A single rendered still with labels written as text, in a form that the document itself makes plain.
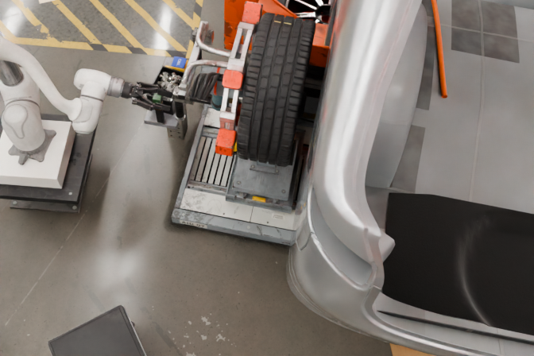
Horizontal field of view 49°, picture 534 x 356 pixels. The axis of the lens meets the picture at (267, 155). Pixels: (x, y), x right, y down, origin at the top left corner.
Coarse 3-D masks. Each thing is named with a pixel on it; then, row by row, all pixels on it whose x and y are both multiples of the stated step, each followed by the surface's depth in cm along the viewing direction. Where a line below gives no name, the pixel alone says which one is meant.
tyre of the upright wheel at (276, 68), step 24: (264, 24) 241; (288, 24) 243; (312, 24) 247; (264, 48) 234; (288, 48) 234; (264, 72) 231; (288, 72) 231; (264, 96) 232; (288, 96) 232; (240, 120) 237; (264, 120) 235; (288, 120) 234; (240, 144) 245; (264, 144) 243; (288, 144) 240
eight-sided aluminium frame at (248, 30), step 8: (240, 24) 247; (248, 24) 247; (240, 32) 244; (248, 32) 245; (256, 32) 265; (240, 40) 246; (248, 40) 243; (232, 48) 240; (248, 48) 244; (232, 56) 238; (248, 56) 283; (232, 64) 236; (240, 64) 236; (224, 88) 238; (224, 96) 239; (224, 104) 240; (232, 104) 240; (224, 112) 241; (232, 112) 240; (224, 120) 243; (232, 120) 242; (224, 128) 250; (232, 128) 247
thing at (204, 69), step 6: (204, 66) 260; (210, 66) 261; (204, 72) 259; (216, 72) 258; (222, 72) 258; (246, 72) 261; (216, 84) 259; (216, 90) 260; (222, 90) 260; (240, 96) 263
